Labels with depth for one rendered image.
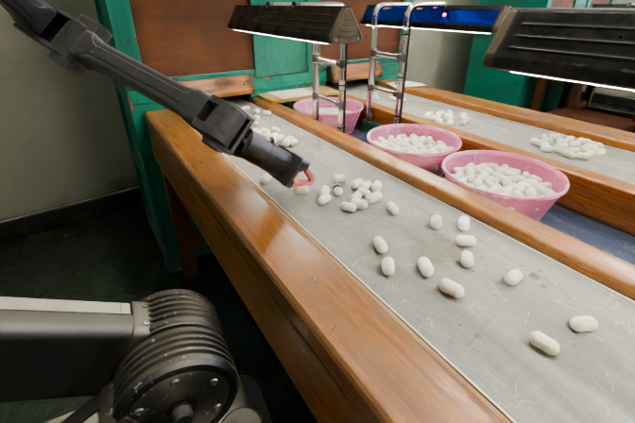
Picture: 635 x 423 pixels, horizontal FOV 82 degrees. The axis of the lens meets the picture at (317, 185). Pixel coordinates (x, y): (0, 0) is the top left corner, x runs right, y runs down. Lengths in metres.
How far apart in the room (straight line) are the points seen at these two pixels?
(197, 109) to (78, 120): 1.66
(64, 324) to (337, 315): 0.29
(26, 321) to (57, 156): 1.92
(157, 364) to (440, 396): 0.29
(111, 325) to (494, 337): 0.45
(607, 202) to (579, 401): 0.58
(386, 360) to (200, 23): 1.31
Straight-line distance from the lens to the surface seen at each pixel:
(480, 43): 3.67
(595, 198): 1.02
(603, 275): 0.70
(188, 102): 0.69
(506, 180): 0.96
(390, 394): 0.43
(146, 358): 0.45
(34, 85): 2.26
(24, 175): 2.37
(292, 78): 1.66
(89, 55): 0.85
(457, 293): 0.56
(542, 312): 0.61
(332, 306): 0.50
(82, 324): 0.47
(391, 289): 0.57
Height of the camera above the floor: 1.12
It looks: 27 degrees down
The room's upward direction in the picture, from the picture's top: straight up
